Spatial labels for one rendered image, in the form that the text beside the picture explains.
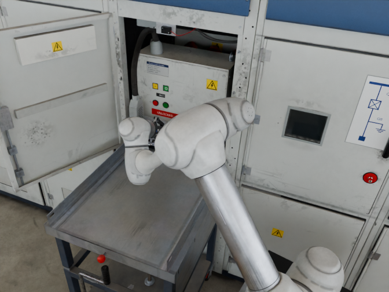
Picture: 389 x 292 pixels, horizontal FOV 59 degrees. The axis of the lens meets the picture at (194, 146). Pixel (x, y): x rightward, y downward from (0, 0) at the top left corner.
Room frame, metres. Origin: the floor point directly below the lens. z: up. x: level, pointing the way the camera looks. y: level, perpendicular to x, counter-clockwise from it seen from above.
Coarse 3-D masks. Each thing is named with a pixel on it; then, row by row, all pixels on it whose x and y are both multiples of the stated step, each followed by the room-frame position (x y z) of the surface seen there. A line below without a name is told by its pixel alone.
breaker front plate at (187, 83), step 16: (144, 64) 1.66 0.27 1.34; (176, 64) 1.60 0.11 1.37; (192, 64) 1.57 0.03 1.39; (144, 80) 1.66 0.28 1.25; (160, 80) 1.63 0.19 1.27; (176, 80) 1.60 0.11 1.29; (192, 80) 1.57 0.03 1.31; (224, 80) 1.51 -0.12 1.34; (144, 96) 1.66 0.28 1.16; (176, 96) 1.60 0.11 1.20; (192, 96) 1.56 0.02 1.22; (208, 96) 1.53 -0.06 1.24; (224, 96) 1.51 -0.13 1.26; (144, 112) 1.66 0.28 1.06; (176, 112) 1.59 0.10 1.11
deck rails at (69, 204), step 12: (120, 156) 1.53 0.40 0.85; (108, 168) 1.42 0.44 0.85; (84, 180) 1.24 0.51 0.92; (96, 180) 1.32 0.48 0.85; (72, 192) 1.16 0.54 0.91; (84, 192) 1.22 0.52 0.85; (60, 204) 1.08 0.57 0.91; (72, 204) 1.14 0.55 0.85; (204, 204) 1.19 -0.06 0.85; (48, 216) 1.01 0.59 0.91; (60, 216) 1.07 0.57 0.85; (192, 216) 1.04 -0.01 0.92; (192, 228) 1.04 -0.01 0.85; (180, 240) 0.92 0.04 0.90; (168, 252) 0.90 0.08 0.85; (168, 264) 0.82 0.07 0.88
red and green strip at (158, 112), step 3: (153, 108) 1.64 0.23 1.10; (153, 111) 1.64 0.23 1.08; (156, 111) 1.63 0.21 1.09; (159, 111) 1.63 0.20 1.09; (162, 111) 1.62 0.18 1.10; (165, 111) 1.62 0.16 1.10; (156, 114) 1.63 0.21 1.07; (159, 114) 1.63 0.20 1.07; (162, 114) 1.62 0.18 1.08; (165, 114) 1.62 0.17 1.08; (168, 114) 1.61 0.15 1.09; (171, 114) 1.60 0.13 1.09; (174, 114) 1.60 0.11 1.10; (177, 114) 1.59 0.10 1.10; (168, 117) 1.61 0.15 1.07; (171, 117) 1.60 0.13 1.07
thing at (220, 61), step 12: (144, 48) 1.75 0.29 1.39; (168, 48) 1.77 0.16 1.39; (180, 48) 1.78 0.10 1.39; (192, 48) 1.79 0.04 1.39; (180, 60) 1.59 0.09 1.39; (192, 60) 1.61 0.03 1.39; (204, 60) 1.62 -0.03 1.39; (216, 60) 1.63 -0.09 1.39; (228, 60) 1.64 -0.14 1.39; (228, 72) 1.51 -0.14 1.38; (228, 84) 1.52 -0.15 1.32; (228, 96) 1.55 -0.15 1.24
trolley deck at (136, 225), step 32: (96, 192) 1.24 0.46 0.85; (128, 192) 1.25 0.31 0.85; (160, 192) 1.26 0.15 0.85; (192, 192) 1.27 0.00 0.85; (64, 224) 1.02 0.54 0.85; (96, 224) 1.03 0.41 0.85; (128, 224) 1.04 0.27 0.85; (160, 224) 1.05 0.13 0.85; (128, 256) 0.88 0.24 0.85; (160, 256) 0.88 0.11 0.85
